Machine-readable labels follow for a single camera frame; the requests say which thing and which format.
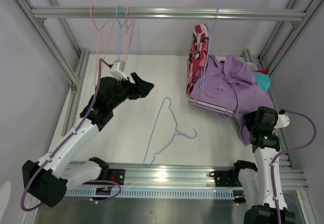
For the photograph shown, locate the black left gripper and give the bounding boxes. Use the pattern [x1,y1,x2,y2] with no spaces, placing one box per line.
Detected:
[108,73,153,110]

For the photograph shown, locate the teal trousers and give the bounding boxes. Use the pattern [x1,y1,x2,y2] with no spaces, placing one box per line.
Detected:
[253,71,271,92]

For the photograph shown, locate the purple trousers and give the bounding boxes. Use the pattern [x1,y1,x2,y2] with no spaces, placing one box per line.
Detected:
[189,55,274,146]

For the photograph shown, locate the pink hanger with teal trousers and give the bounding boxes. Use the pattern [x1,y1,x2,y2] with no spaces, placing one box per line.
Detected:
[123,6,135,62]

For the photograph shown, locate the light blue hanger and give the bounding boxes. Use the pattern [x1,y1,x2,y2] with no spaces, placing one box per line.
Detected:
[115,6,128,60]
[200,7,220,88]

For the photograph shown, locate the pink wire hanger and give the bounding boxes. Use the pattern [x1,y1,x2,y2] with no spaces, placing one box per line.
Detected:
[90,6,115,86]

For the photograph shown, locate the red trousers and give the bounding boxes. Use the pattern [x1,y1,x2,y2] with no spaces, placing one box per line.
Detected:
[222,57,267,78]

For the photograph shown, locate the white plastic mesh basket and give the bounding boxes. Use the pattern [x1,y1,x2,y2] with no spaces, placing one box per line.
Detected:
[246,62,259,71]

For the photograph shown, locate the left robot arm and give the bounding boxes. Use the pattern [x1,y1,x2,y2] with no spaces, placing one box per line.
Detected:
[20,72,154,211]

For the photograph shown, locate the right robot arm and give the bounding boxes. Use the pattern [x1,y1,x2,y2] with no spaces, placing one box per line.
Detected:
[230,107,296,223]

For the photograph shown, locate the empty light blue hanger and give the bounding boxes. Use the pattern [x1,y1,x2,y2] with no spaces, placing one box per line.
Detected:
[200,7,220,88]

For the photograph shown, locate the pink floral trousers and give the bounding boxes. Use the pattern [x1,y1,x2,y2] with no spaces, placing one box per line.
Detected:
[186,24,209,94]

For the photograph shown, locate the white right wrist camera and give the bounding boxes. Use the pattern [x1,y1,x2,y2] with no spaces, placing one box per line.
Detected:
[274,109,290,129]

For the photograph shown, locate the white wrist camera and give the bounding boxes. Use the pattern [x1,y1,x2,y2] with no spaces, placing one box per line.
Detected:
[110,60,128,81]
[274,109,290,129]

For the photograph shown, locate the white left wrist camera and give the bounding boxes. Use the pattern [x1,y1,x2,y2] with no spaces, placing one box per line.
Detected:
[110,60,128,81]

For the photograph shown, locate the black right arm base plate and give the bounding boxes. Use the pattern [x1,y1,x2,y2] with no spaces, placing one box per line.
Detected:
[209,170,242,187]

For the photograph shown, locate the left aluminium frame post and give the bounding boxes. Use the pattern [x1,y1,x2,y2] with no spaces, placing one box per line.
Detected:
[14,0,90,135]

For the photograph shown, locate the aluminium frame post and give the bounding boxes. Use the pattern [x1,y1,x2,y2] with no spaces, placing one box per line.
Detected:
[14,0,90,135]
[242,0,324,169]

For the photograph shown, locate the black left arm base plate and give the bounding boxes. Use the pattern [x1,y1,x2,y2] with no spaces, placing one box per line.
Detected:
[107,169,126,186]

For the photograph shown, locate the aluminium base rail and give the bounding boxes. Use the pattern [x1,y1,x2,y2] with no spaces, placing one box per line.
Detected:
[32,161,310,191]

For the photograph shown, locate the white slotted cable duct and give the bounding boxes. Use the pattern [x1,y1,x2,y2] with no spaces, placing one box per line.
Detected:
[65,187,234,200]

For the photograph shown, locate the aluminium hanging rail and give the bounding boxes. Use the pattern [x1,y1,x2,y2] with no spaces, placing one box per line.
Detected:
[31,6,306,22]

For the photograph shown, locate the right aluminium frame post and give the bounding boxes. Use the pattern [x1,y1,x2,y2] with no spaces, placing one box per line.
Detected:
[242,0,324,169]

